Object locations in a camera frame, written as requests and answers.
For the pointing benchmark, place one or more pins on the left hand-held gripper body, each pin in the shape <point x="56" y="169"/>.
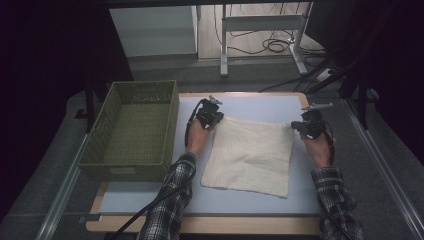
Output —
<point x="206" y="113"/>

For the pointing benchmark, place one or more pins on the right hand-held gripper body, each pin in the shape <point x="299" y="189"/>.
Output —
<point x="313" y="125"/>

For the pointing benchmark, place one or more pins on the cream cloth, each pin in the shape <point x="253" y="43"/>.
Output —
<point x="250" y="156"/>

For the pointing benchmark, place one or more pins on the green plastic basket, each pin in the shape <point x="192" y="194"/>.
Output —
<point x="136" y="133"/>

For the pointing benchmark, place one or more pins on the person's right hand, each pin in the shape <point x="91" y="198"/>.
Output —
<point x="320" y="150"/>

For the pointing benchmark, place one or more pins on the person's left hand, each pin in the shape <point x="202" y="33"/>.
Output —
<point x="196" y="140"/>

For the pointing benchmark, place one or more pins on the white table board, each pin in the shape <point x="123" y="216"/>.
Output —
<point x="260" y="108"/>

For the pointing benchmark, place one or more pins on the white power strip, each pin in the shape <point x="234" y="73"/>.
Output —
<point x="324" y="75"/>

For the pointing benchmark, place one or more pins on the black metal stand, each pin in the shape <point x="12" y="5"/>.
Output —
<point x="89" y="106"/>
<point x="361" y="100"/>

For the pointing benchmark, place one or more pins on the white cabinet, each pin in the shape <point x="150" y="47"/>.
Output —
<point x="153" y="30"/>

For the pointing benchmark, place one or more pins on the dark curtain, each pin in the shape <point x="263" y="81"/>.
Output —
<point x="393" y="66"/>
<point x="40" y="66"/>

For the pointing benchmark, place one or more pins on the aluminium rail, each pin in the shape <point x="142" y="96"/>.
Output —
<point x="60" y="196"/>
<point x="383" y="166"/>

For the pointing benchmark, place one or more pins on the grey metal desk frame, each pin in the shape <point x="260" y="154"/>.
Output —
<point x="260" y="23"/>

